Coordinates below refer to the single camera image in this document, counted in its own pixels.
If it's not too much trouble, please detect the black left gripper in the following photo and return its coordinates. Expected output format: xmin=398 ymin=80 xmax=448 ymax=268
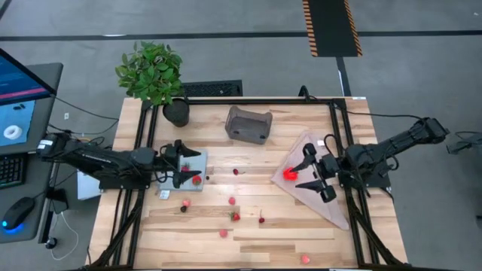
xmin=152 ymin=139 xmax=203 ymax=189

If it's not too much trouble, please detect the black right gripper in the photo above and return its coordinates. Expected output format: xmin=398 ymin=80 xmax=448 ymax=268
xmin=289 ymin=142 xmax=342 ymax=203

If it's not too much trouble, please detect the shiny red toy pepper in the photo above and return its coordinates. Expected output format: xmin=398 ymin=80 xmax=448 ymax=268
xmin=282 ymin=166 xmax=300 ymax=182

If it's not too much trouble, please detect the grey plastic tupperware container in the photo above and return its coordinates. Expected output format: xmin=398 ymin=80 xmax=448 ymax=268
xmin=224 ymin=105 xmax=273 ymax=146

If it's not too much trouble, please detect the grey-blue folded cloth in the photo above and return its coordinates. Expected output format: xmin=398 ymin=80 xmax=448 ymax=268
xmin=157 ymin=147 xmax=209 ymax=193

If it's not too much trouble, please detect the pale pink folded cloth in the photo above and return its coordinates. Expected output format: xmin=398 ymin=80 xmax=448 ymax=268
xmin=270 ymin=129 xmax=351 ymax=231

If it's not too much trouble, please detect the black plant pot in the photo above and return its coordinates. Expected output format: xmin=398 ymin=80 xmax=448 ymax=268
xmin=161 ymin=98 xmax=191 ymax=128

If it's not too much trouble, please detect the black keyboard on table edge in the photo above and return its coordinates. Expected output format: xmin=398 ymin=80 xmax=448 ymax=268
xmin=182 ymin=79 xmax=244 ymax=98

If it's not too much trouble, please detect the green leafy artificial plant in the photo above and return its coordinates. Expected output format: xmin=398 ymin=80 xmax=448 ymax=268
xmin=114 ymin=40 xmax=185 ymax=106

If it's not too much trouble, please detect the white box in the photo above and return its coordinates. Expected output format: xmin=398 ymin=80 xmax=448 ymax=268
xmin=77 ymin=169 xmax=103 ymax=201

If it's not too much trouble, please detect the black adapter box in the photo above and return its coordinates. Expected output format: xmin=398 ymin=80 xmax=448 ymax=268
xmin=47 ymin=187 xmax=69 ymax=215

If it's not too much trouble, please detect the dark grey desk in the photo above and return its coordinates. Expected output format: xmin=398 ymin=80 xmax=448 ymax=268
xmin=0 ymin=62 xmax=65 ymax=245

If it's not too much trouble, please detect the black hazard-striped floor mat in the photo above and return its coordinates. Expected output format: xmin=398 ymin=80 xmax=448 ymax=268
xmin=301 ymin=0 xmax=364 ymax=58

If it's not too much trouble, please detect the black computer mouse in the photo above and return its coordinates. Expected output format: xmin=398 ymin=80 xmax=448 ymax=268
xmin=1 ymin=196 xmax=36 ymax=231

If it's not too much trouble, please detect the computer monitor with blue screen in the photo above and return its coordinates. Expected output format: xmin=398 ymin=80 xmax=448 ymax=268
xmin=0 ymin=47 xmax=58 ymax=148

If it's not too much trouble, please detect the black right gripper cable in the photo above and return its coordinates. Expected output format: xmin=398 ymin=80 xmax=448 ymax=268
xmin=323 ymin=133 xmax=342 ymax=159

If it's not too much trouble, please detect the long black arm cable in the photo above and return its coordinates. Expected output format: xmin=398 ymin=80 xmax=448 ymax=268
xmin=333 ymin=103 xmax=425 ymax=121

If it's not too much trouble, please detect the black aluminium table frame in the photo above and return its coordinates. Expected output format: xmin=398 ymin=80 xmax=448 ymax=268
xmin=88 ymin=96 xmax=413 ymax=271

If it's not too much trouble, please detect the thin black cable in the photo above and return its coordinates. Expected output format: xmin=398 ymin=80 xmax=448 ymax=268
xmin=47 ymin=119 xmax=120 ymax=137
xmin=52 ymin=95 xmax=120 ymax=122

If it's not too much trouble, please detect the thin white cable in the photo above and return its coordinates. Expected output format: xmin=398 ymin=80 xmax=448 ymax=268
xmin=50 ymin=211 xmax=80 ymax=262

